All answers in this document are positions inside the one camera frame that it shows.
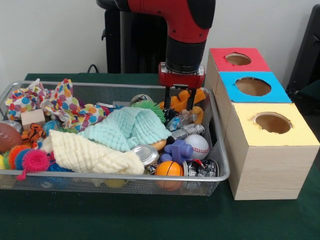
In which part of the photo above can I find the clear mesh bin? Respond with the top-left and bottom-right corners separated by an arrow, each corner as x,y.
0,80 -> 232,197

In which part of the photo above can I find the orange rubber toy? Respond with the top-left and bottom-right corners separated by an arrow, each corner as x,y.
160,89 -> 207,113

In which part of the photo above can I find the brown toy football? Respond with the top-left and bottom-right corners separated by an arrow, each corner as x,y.
0,122 -> 24,154

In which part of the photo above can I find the green spiky ball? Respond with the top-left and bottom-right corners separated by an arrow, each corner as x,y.
131,100 -> 166,123

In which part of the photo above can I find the small orange basketball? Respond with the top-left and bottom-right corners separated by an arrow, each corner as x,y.
154,160 -> 185,191

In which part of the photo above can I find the black chair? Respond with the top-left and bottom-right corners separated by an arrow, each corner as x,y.
287,4 -> 320,101

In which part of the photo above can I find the wooden box with three holes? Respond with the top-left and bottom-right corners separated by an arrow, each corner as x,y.
205,47 -> 320,201

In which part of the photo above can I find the cream yellow cloth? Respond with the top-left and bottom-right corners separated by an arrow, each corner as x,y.
42,129 -> 146,176

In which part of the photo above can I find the pink spiky ball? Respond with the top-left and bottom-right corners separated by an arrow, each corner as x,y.
17,148 -> 52,181

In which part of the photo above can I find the silver can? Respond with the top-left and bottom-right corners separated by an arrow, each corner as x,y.
132,144 -> 160,167

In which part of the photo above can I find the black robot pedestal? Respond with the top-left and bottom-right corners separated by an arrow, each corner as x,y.
102,7 -> 171,75

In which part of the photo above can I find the white ball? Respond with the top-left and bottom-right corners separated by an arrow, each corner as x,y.
184,133 -> 210,161

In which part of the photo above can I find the mint green cloth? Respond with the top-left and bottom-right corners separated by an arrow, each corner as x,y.
79,106 -> 172,152

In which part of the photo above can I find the polka dot cloth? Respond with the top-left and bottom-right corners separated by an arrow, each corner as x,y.
40,78 -> 112,132

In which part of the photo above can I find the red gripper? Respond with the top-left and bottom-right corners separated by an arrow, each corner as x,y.
158,62 -> 206,112

